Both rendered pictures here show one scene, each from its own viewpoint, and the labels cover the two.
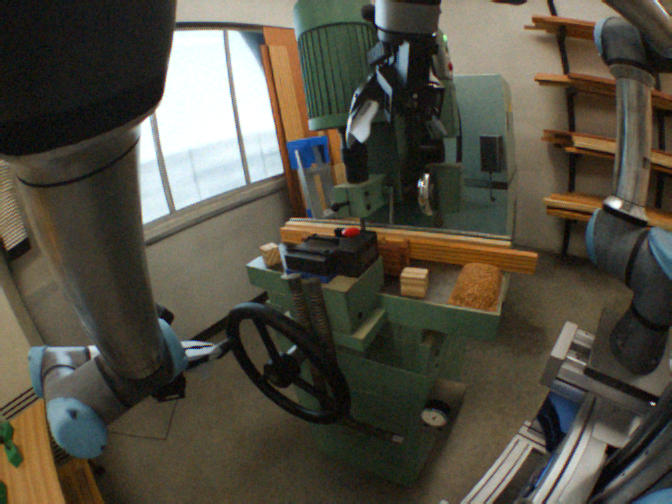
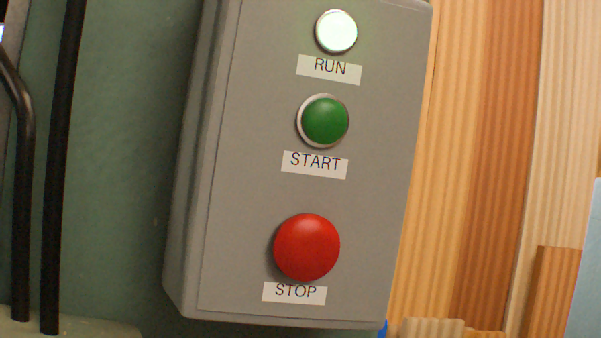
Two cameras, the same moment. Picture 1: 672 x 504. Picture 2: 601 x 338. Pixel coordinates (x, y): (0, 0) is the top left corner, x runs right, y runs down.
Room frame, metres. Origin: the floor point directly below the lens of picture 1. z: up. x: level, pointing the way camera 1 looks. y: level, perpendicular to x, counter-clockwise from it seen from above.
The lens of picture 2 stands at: (0.53, -0.59, 1.41)
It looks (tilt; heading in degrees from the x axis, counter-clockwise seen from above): 3 degrees down; 34
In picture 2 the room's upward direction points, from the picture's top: 9 degrees clockwise
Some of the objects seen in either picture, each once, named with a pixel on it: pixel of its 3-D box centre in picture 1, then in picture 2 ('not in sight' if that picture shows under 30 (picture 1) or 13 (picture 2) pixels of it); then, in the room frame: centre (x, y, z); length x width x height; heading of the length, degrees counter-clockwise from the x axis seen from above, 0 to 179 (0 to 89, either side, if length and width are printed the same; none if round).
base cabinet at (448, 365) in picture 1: (392, 371); not in sight; (0.77, -0.14, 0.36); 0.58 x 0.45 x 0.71; 144
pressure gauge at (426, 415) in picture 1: (436, 414); not in sight; (0.34, -0.16, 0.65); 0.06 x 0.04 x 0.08; 54
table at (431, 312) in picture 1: (359, 285); not in sight; (0.56, -0.04, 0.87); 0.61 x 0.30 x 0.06; 54
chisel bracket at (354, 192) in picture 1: (364, 197); not in sight; (0.68, -0.08, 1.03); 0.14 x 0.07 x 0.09; 144
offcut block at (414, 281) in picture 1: (414, 281); not in sight; (0.46, -0.13, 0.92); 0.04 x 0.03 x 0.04; 60
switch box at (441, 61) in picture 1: (437, 54); (294, 149); (0.84, -0.37, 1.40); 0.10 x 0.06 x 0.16; 144
